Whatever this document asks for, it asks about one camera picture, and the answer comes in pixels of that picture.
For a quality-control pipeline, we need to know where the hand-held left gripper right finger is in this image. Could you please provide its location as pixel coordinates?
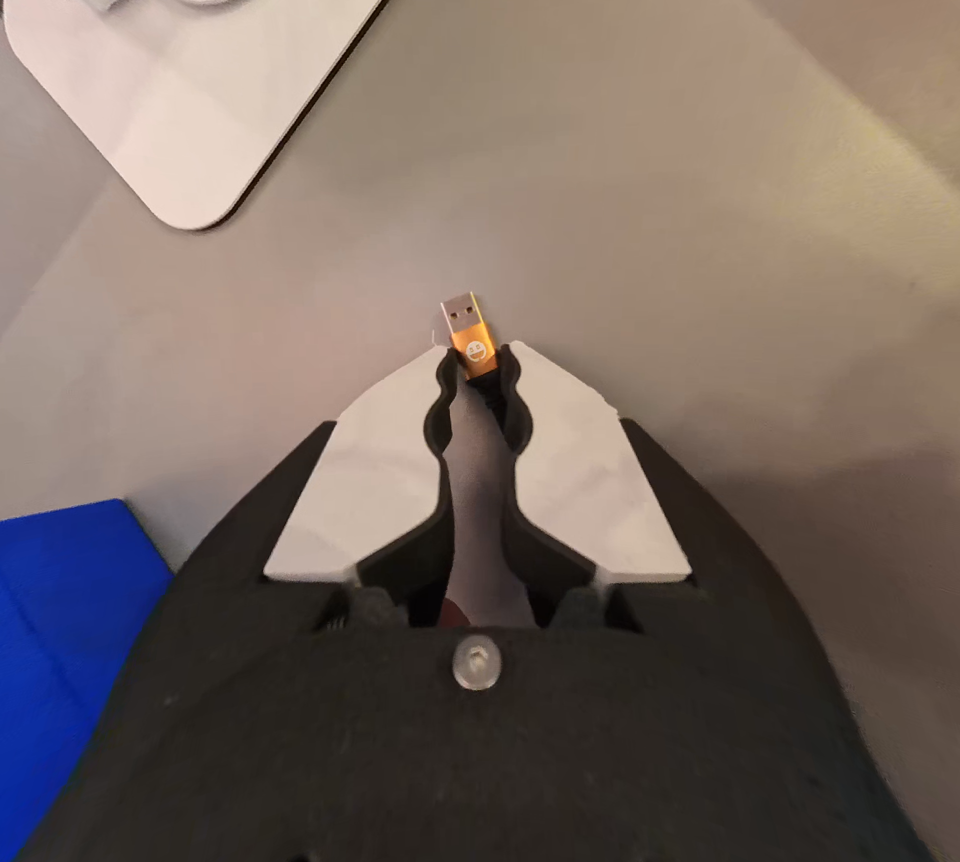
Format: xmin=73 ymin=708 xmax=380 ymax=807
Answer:
xmin=499 ymin=342 xmax=693 ymax=629

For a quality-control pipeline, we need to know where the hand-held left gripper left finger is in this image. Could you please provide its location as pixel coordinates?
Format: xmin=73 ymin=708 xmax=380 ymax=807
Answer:
xmin=262 ymin=345 xmax=457 ymax=629

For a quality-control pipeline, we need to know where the orange usb cable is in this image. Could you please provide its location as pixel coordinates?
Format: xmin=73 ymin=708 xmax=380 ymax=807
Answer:
xmin=438 ymin=290 xmax=513 ymax=445

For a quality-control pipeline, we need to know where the blue box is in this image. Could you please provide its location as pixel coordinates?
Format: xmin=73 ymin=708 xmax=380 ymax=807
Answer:
xmin=0 ymin=498 xmax=176 ymax=862

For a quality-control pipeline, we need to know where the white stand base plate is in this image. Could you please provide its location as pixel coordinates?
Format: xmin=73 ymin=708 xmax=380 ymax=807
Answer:
xmin=0 ymin=0 xmax=463 ymax=233

